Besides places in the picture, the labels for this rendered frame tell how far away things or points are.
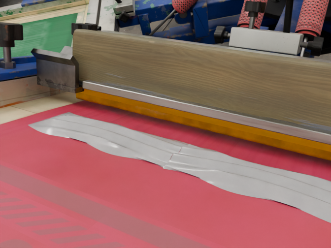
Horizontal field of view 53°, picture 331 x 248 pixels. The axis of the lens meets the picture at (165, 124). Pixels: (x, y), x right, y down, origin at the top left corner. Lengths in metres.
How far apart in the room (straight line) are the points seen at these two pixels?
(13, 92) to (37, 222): 0.28
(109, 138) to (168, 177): 0.10
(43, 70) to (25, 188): 0.25
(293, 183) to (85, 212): 0.18
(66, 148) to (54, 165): 0.04
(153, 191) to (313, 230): 0.12
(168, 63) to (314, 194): 0.21
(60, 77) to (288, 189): 0.33
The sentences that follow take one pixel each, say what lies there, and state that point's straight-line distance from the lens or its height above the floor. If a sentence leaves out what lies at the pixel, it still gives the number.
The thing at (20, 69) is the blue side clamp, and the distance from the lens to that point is 0.50.
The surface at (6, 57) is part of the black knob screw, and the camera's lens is 0.51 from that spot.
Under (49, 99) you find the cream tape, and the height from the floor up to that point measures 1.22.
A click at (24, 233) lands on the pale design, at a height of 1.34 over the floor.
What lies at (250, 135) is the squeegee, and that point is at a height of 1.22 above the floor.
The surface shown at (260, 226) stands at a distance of 0.26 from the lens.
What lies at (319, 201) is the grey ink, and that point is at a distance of 0.30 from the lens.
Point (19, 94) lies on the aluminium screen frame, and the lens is 0.50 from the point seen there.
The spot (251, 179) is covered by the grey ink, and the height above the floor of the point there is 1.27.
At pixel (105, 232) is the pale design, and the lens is 0.23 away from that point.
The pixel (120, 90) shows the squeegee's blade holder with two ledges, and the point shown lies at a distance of 0.43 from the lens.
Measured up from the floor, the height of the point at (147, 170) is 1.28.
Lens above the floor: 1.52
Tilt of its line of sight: 47 degrees down
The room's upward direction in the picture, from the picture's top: 14 degrees counter-clockwise
